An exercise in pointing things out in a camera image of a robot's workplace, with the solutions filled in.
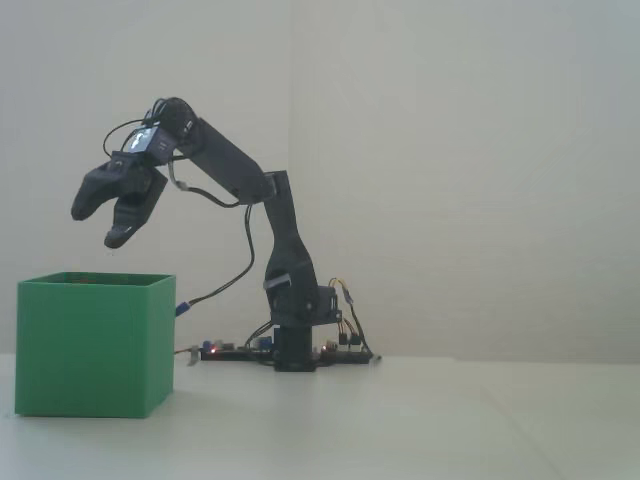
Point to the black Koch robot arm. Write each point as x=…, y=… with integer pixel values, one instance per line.
x=225, y=155

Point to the green plastic bin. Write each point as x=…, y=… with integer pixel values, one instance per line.
x=85, y=350

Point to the circuit board with jumper plugs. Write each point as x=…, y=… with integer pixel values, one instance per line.
x=345, y=355

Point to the grey tape strip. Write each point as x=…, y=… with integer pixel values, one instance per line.
x=192, y=356

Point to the blue controller circuit board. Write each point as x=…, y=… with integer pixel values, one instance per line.
x=230, y=352

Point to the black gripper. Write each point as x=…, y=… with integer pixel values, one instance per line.
x=150, y=147

